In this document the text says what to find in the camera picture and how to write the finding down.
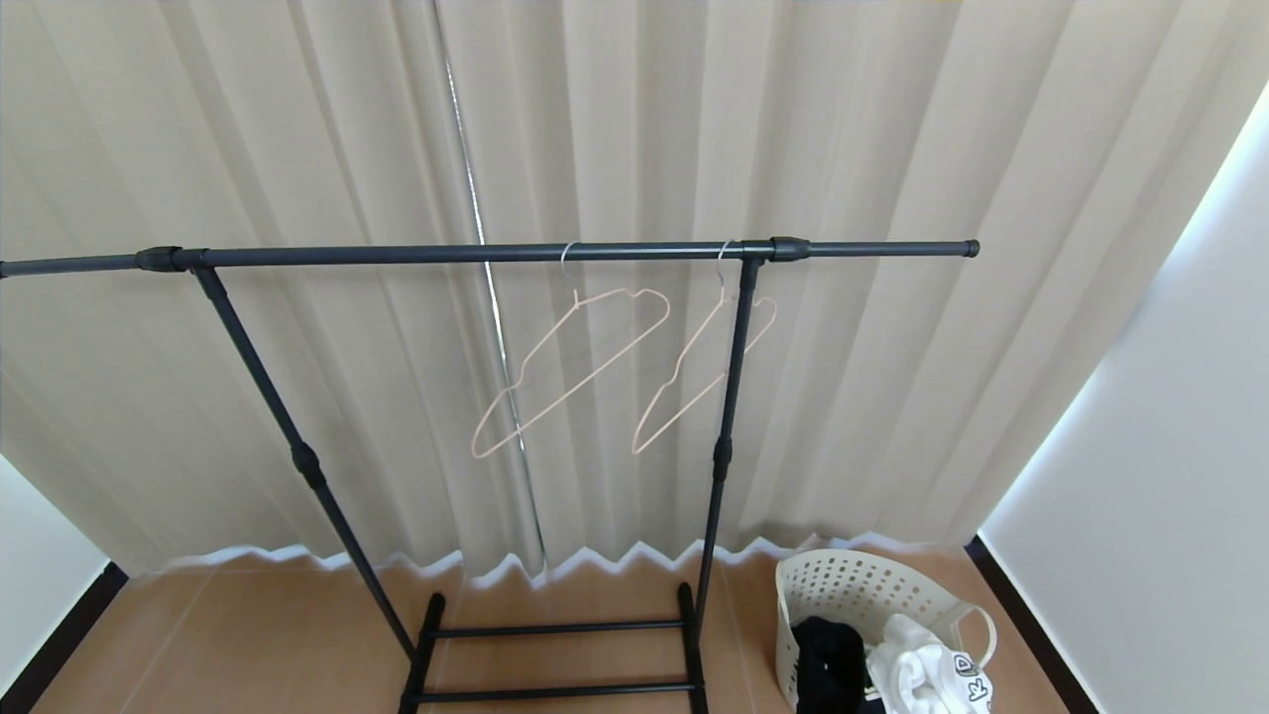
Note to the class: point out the pink clothes hanger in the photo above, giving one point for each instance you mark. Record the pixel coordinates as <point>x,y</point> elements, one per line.
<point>684,411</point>
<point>571,389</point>

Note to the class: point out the white printed T-shirt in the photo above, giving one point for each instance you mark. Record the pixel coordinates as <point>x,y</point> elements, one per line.
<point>917,669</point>

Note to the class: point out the black clothes rack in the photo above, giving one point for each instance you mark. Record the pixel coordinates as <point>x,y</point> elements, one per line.
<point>397,255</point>

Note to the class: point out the white laundry basket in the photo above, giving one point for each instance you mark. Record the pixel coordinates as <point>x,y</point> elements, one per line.
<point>853,585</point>

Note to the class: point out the black garment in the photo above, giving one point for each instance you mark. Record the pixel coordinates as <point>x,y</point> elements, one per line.
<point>828,659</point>

